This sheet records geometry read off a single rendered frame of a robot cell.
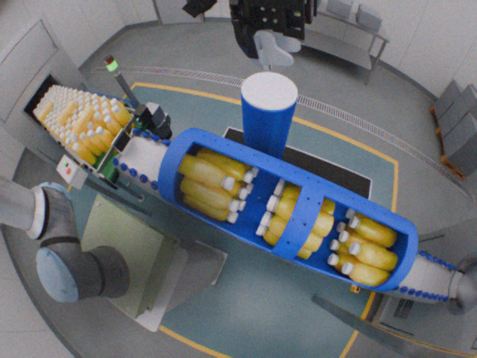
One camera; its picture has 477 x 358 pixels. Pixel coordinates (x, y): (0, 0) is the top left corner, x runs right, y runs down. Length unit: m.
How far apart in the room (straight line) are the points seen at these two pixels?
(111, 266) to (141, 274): 0.08
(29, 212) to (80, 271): 0.16
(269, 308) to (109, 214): 1.50
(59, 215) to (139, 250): 0.22
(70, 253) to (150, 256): 0.21
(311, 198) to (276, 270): 1.27
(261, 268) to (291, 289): 0.33
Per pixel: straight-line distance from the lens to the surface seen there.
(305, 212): 0.52
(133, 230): 0.54
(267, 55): 0.28
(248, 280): 1.74
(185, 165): 0.63
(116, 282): 0.53
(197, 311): 1.87
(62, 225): 0.47
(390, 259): 0.75
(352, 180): 1.93
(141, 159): 1.05
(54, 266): 0.43
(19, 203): 0.43
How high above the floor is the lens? 1.73
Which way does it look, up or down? 69 degrees down
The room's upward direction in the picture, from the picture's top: 9 degrees counter-clockwise
